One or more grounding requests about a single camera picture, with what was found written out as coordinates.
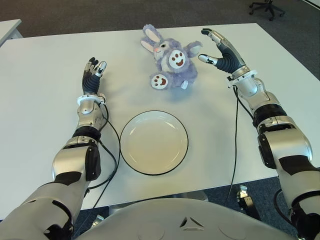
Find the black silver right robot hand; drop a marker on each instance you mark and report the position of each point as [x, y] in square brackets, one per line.
[230, 60]

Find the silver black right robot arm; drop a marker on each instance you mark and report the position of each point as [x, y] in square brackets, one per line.
[285, 142]

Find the black office chair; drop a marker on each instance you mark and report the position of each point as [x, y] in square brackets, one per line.
[268, 7]

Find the purple plush bunny doll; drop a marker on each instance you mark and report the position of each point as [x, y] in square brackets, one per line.
[175, 72]

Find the white plate with black rim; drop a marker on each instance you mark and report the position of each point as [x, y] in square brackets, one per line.
[153, 145]

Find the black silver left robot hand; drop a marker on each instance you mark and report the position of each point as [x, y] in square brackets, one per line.
[91, 83]

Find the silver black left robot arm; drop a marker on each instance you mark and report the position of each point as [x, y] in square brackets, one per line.
[72, 160]

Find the silver robot torso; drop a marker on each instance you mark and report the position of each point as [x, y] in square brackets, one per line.
[187, 222]

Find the white neighbouring desk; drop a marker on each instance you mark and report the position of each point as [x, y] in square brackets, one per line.
[8, 30]

